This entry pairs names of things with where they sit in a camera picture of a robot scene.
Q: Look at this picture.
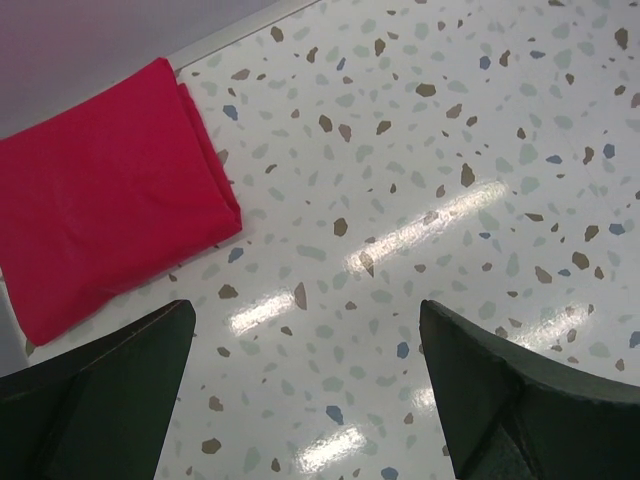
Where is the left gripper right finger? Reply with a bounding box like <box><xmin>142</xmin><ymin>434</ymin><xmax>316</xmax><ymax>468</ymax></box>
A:
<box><xmin>419</xmin><ymin>300</ymin><xmax>639</xmax><ymax>479</ymax></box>

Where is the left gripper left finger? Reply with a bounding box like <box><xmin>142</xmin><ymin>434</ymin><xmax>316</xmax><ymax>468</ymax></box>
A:
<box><xmin>1</xmin><ymin>300</ymin><xmax>196</xmax><ymax>479</ymax></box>

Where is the folded red t shirt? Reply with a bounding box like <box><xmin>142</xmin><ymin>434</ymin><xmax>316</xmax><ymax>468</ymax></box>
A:
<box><xmin>1</xmin><ymin>58</ymin><xmax>242</xmax><ymax>346</ymax></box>

